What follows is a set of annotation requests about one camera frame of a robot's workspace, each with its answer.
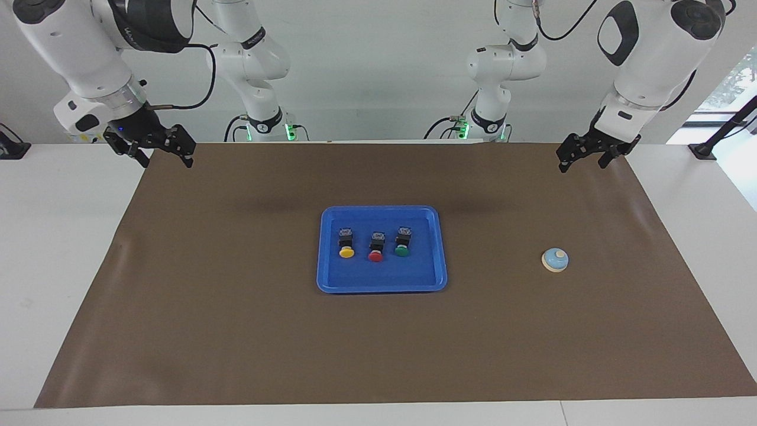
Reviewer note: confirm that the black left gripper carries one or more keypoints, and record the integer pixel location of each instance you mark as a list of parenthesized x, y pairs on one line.
[(603, 142)]

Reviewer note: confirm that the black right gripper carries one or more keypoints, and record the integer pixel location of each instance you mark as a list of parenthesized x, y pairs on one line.
[(139, 130)]

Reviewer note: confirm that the green push button switch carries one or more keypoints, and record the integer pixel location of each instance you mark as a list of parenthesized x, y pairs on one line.
[(401, 251)]

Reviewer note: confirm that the yellow push button switch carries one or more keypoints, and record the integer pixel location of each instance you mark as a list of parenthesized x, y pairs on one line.
[(346, 252)]

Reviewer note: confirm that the red push button switch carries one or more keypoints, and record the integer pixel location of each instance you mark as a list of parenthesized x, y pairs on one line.
[(376, 256)]

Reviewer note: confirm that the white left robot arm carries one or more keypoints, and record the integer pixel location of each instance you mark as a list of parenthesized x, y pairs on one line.
[(650, 65)]

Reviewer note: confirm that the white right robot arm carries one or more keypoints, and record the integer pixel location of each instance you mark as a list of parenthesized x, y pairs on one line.
[(71, 47)]

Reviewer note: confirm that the light blue call bell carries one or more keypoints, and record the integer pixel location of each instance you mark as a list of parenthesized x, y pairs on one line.
[(556, 259)]

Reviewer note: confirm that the blue plastic tray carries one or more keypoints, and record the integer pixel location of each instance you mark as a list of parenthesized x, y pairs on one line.
[(384, 275)]

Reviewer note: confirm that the black angled stand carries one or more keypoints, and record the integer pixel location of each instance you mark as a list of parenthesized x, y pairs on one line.
[(704, 151)]

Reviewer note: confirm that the bright window pane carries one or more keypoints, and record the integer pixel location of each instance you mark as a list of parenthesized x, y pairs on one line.
[(736, 83)]

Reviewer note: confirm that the brown table mat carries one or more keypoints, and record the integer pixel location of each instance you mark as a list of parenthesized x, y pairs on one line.
[(378, 343)]

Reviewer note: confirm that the black clamp mount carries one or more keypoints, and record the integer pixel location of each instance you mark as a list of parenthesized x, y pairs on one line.
[(15, 151)]

